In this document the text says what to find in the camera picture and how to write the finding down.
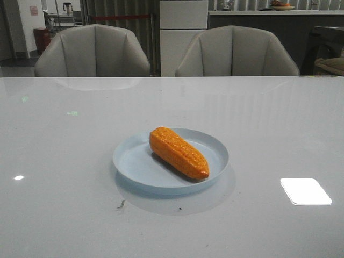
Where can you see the orange toy corn cob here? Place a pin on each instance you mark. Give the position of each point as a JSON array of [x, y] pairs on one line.
[[184, 157]]

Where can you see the light blue round plate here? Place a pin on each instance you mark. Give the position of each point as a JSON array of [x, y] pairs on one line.
[[144, 170]]

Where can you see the right beige upholstered chair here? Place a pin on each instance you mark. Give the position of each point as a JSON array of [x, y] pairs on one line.
[[236, 51]]

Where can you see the beige upholstered chair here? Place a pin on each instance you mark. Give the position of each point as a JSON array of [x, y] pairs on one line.
[[93, 51], [236, 51]]

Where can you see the white cabinet with drawers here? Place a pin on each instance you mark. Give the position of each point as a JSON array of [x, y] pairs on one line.
[[179, 22]]

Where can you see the left beige upholstered chair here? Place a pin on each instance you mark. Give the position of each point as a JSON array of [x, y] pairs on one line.
[[93, 51]]

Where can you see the red barrier belt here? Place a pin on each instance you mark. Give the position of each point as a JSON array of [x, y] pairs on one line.
[[132, 17]]

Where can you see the red trash bin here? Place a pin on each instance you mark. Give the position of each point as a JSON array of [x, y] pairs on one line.
[[42, 39]]

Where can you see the fruit bowl on counter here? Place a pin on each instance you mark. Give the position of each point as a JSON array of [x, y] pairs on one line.
[[281, 6]]

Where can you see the olive cushion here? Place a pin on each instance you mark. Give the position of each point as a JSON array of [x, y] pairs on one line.
[[333, 66]]

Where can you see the metal barrier post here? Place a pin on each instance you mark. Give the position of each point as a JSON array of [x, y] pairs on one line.
[[153, 42]]

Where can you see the red wall notice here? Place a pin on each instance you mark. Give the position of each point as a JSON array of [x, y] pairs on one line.
[[33, 10]]

